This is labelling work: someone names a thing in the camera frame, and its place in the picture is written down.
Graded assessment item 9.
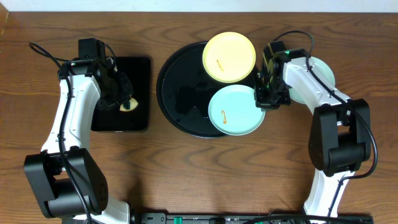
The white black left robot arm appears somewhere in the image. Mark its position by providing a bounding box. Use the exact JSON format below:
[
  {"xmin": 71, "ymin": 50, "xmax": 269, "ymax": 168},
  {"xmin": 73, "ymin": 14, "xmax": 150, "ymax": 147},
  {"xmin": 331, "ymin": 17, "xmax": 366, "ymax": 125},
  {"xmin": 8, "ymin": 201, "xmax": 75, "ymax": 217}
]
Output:
[{"xmin": 24, "ymin": 75, "xmax": 131, "ymax": 223}]

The black rectangular sponge tray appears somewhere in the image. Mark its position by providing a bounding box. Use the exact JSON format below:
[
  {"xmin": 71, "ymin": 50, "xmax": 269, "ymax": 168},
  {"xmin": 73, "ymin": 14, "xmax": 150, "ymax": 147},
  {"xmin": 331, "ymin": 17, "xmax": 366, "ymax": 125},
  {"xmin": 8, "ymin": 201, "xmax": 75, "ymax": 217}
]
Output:
[{"xmin": 91, "ymin": 57, "xmax": 151, "ymax": 132}]

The yellow plate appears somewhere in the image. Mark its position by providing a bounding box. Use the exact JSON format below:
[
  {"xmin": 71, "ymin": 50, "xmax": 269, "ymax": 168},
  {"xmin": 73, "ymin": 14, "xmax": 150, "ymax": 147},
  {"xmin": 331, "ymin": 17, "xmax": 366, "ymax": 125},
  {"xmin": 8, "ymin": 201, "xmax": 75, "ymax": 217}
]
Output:
[{"xmin": 202, "ymin": 32, "xmax": 256, "ymax": 83}]

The green yellow sponge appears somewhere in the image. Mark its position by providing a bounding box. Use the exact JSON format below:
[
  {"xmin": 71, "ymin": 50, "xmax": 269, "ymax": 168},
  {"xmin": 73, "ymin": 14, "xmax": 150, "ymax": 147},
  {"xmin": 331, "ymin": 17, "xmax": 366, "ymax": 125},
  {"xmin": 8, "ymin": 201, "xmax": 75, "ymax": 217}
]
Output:
[{"xmin": 119, "ymin": 98, "xmax": 138, "ymax": 112}]

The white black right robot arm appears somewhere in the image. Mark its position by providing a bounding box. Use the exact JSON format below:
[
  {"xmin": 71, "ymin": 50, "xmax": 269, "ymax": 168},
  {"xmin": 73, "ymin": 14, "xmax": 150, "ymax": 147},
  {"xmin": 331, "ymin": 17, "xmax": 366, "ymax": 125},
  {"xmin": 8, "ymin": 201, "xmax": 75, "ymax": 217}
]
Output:
[{"xmin": 254, "ymin": 47, "xmax": 374, "ymax": 223}]

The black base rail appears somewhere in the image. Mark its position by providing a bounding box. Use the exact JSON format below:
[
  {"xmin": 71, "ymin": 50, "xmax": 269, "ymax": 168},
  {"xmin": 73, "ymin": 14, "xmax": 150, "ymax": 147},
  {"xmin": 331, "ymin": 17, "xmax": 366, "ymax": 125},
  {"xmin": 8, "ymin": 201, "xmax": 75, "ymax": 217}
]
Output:
[{"xmin": 130, "ymin": 213, "xmax": 374, "ymax": 224}]

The black round serving tray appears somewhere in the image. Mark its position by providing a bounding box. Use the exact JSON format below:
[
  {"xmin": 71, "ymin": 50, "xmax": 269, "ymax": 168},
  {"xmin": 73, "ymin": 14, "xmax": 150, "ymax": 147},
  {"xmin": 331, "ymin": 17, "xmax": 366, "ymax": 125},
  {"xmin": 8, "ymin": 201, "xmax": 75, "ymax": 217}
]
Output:
[{"xmin": 157, "ymin": 42, "xmax": 258, "ymax": 138}]

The light blue plate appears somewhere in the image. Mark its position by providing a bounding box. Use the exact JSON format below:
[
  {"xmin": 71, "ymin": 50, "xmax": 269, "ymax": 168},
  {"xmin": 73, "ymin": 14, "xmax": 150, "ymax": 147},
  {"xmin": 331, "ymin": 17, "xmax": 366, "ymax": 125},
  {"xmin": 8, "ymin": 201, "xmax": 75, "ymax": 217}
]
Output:
[
  {"xmin": 289, "ymin": 57, "xmax": 336, "ymax": 104},
  {"xmin": 208, "ymin": 85, "xmax": 266, "ymax": 136}
]

